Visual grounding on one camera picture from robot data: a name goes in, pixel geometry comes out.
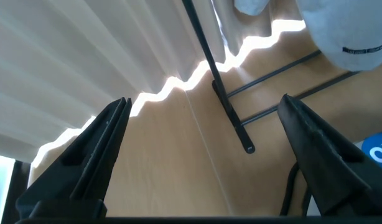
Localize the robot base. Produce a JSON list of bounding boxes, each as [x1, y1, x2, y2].
[[354, 132, 382, 172]]

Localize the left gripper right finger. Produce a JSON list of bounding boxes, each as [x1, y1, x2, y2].
[[276, 93, 382, 218]]

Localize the pale grey shorts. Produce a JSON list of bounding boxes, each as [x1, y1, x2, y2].
[[233, 0, 382, 73]]

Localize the window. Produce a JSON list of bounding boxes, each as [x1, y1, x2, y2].
[[0, 152, 32, 224]]

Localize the black clothes rack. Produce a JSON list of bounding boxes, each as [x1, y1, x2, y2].
[[181, 0, 361, 155]]

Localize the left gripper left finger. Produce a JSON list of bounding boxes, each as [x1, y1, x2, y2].
[[16, 96, 133, 219]]

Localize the black cable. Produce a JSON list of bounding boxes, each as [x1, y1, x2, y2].
[[279, 161, 312, 217]]

